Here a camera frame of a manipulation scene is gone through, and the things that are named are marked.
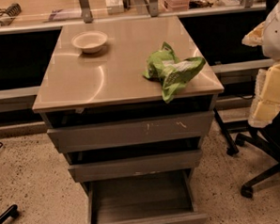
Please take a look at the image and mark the black chair leg left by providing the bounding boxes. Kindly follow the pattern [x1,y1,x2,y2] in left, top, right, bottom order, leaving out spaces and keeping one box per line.
[0,204,19,224]

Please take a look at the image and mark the black office chair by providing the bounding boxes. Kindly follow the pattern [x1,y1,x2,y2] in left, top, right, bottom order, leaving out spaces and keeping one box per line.
[235,111,280,198]

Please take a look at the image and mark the grey top drawer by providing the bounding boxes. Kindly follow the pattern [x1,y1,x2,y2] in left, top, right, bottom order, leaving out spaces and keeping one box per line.
[48,111,213,152]

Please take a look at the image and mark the grey metal post right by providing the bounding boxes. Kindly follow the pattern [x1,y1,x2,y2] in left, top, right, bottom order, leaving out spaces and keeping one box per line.
[148,0,159,17]

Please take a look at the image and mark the white tissue box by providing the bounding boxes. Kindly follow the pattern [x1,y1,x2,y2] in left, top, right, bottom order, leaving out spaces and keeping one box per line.
[105,0,124,15]

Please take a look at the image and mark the green rice chip bag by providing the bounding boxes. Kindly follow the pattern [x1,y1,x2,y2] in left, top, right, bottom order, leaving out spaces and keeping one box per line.
[143,41,206,103]

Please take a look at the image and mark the black coiled tool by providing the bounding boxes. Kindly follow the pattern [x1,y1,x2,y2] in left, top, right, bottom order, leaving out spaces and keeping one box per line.
[0,3,22,27]

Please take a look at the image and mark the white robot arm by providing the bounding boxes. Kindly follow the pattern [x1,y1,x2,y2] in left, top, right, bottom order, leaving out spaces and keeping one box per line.
[241,0,280,128]

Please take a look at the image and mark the purple flat package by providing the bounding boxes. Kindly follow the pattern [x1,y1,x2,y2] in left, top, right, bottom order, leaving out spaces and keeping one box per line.
[47,7,83,23]

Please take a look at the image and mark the grey metal post left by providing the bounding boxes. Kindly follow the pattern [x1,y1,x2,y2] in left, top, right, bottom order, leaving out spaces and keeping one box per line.
[79,0,93,24]

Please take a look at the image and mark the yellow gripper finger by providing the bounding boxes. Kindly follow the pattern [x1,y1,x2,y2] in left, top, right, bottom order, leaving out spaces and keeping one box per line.
[241,22,264,47]
[248,61,280,128]

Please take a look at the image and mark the grey middle drawer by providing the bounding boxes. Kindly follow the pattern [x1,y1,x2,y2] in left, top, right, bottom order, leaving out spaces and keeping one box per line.
[68,150,202,183]

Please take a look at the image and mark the grey drawer cabinet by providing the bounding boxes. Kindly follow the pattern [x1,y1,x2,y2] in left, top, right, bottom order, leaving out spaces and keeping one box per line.
[27,12,232,224]

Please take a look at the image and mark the grey drawer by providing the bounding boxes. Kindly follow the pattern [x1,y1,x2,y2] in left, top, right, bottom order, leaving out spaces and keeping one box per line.
[87,170,207,224]
[48,111,213,152]
[68,150,202,183]

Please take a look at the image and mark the grey metal post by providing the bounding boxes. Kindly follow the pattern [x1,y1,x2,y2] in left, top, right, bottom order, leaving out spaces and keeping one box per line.
[148,0,159,17]
[79,0,93,24]

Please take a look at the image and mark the white bowl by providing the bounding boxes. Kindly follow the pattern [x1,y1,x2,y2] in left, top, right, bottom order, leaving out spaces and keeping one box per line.
[71,30,108,54]

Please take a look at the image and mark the grey bottom drawer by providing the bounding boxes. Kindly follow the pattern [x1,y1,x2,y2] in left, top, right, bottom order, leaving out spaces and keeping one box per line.
[87,170,207,224]

